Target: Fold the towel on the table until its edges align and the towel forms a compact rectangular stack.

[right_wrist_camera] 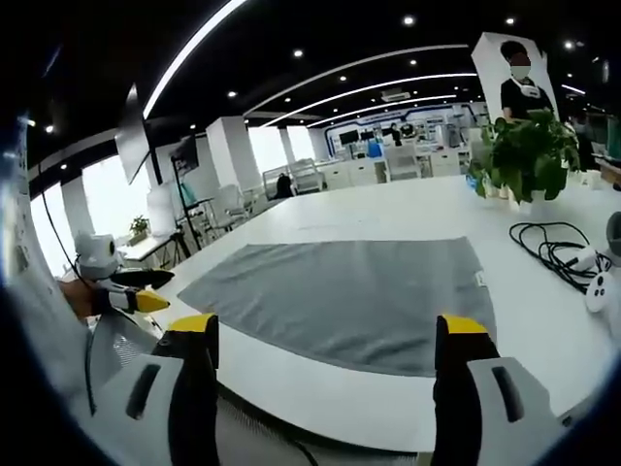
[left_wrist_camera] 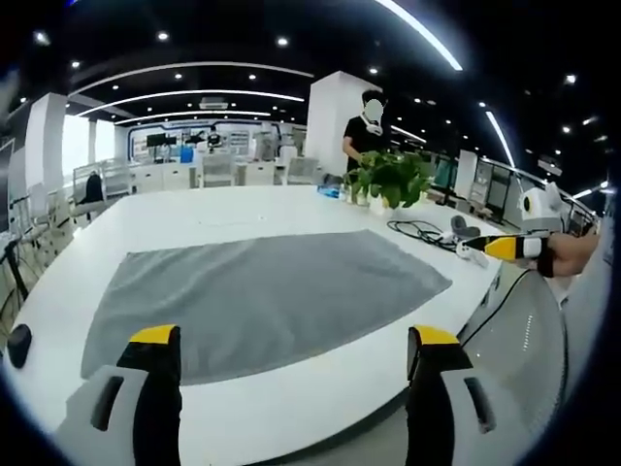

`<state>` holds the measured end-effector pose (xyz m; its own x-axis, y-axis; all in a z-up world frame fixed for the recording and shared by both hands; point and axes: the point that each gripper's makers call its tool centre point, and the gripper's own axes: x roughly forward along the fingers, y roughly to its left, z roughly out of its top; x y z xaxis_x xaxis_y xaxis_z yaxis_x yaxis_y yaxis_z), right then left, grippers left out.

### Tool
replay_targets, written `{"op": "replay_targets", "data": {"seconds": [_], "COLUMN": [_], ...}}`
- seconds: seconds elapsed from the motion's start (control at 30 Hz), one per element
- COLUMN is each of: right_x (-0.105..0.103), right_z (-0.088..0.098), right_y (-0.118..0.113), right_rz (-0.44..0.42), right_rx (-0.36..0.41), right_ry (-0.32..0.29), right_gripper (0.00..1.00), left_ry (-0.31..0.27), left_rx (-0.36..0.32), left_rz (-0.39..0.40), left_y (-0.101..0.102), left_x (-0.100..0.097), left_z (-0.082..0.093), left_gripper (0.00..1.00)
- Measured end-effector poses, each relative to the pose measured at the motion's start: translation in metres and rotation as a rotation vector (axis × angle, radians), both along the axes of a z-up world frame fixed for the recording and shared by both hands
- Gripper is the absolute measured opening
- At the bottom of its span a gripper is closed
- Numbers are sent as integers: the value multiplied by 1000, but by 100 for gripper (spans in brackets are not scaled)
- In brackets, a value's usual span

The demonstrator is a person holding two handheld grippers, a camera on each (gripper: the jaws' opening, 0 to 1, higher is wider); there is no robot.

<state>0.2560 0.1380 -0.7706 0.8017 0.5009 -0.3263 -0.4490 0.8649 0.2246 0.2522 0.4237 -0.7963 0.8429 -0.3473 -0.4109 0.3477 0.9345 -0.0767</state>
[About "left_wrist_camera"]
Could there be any grey towel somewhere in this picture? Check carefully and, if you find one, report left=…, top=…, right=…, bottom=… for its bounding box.
left=79, top=228, right=454, bottom=387

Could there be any white controller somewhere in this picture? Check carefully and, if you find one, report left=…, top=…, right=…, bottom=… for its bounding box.
left=454, top=238, right=492, bottom=269

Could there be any black backpack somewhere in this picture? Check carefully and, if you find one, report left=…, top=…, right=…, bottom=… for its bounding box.
left=77, top=172, right=106, bottom=206

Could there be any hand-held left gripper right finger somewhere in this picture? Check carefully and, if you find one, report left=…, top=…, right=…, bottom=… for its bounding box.
left=406, top=323, right=516, bottom=466

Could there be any green potted plant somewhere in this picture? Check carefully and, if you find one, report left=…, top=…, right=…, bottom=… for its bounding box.
left=343, top=149, right=438, bottom=216

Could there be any white table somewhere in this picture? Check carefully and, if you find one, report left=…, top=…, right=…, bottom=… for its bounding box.
left=8, top=183, right=507, bottom=466

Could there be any white mesh office chair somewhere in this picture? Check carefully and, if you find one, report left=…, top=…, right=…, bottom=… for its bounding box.
left=199, top=153, right=239, bottom=189
left=285, top=156, right=322, bottom=186

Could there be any black cable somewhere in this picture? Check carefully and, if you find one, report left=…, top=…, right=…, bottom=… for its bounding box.
left=386, top=218, right=455, bottom=246

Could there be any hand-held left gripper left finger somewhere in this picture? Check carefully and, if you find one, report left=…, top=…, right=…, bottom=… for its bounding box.
left=48, top=323, right=183, bottom=466

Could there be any small black speaker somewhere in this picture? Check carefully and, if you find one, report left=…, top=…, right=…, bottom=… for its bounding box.
left=6, top=323, right=34, bottom=370

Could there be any person's right hand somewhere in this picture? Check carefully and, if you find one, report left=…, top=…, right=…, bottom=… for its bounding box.
left=535, top=231, right=602, bottom=280

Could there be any grey pouch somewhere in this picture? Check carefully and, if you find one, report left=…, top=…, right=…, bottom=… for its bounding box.
left=449, top=214, right=480, bottom=238

